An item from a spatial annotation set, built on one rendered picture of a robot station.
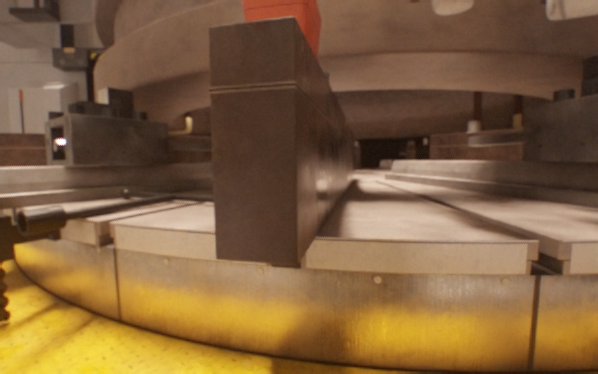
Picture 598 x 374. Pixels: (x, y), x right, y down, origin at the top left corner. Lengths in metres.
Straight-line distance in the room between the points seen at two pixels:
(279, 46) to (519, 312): 0.72
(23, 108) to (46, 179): 3.31
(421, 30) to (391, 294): 0.91
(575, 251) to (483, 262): 0.19
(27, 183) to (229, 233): 1.17
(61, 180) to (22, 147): 1.17
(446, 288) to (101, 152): 1.40
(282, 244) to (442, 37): 0.99
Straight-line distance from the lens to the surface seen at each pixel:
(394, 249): 0.66
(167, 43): 1.60
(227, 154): 0.49
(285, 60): 0.48
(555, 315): 0.88
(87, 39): 5.03
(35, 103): 4.78
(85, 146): 1.54
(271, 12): 0.65
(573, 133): 1.37
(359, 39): 1.21
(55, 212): 1.02
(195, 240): 0.77
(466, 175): 1.86
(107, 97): 1.74
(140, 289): 0.98
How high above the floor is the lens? 0.47
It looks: 5 degrees down
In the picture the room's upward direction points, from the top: 1 degrees counter-clockwise
